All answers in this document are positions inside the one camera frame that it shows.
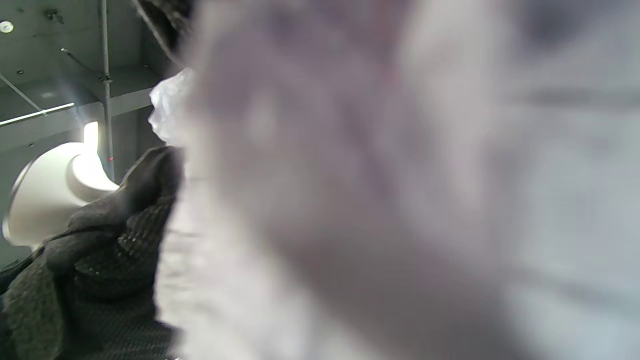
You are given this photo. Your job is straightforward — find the person's left hand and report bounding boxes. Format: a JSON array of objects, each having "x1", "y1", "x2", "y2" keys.
[{"x1": 0, "y1": 145, "x2": 187, "y2": 360}]

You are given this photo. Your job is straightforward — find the person's right hand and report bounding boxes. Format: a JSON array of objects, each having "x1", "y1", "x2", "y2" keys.
[{"x1": 132, "y1": 0, "x2": 196, "y2": 67}]

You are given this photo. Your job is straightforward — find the white paper invoice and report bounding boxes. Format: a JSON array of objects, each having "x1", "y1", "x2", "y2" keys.
[{"x1": 147, "y1": 0, "x2": 640, "y2": 360}]

